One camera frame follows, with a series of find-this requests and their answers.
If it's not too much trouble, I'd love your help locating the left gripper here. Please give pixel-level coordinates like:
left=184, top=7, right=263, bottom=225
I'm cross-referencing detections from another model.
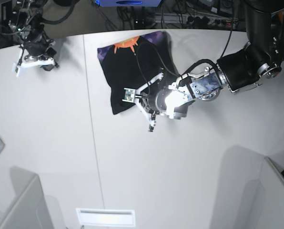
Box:
left=146, top=82, right=195, bottom=119

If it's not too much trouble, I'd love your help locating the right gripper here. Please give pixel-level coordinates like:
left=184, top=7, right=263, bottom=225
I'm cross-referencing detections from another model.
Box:
left=23, top=33, right=55, bottom=60

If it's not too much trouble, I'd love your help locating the black T-shirt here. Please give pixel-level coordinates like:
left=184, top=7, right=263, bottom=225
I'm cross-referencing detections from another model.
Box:
left=97, top=31, right=178, bottom=115

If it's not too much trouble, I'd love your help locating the blue box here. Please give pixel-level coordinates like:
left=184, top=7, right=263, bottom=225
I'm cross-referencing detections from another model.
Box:
left=94, top=0, right=161, bottom=7

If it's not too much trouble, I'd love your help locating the white power strip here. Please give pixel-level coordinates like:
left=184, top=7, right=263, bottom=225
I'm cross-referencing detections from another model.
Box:
left=153, top=13, right=239, bottom=26

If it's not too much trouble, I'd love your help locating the white partition panel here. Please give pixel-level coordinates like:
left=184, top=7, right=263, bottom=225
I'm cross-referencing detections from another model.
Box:
left=0, top=174, right=54, bottom=229

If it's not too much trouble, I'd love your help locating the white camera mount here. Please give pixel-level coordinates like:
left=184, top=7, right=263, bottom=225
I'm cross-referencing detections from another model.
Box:
left=12, top=47, right=59, bottom=77
left=122, top=73, right=164, bottom=132

